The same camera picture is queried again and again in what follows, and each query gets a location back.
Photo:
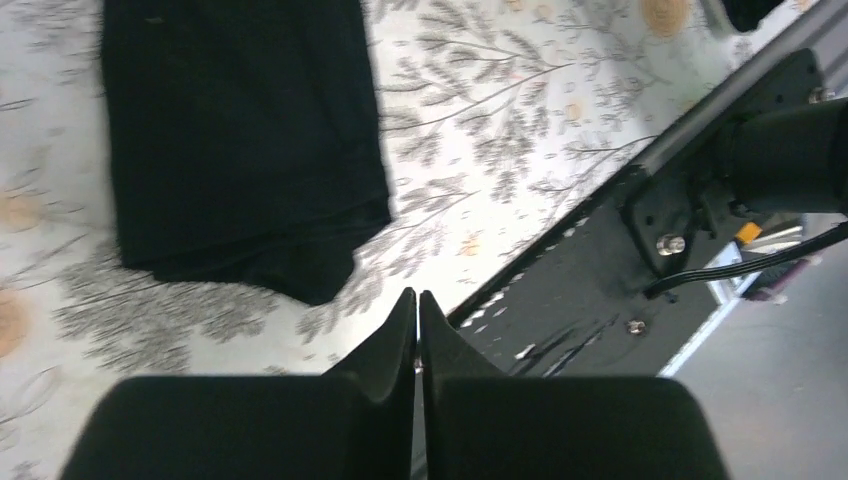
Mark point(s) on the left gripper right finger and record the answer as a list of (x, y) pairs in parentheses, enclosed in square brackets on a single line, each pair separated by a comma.
[(484, 424)]

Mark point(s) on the floral patterned table mat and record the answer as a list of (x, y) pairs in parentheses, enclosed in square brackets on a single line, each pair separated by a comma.
[(501, 117)]

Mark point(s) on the black garment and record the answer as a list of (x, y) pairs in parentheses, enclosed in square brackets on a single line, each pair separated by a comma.
[(244, 141)]

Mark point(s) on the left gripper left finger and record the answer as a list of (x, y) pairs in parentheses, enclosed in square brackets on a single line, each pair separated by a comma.
[(354, 421)]

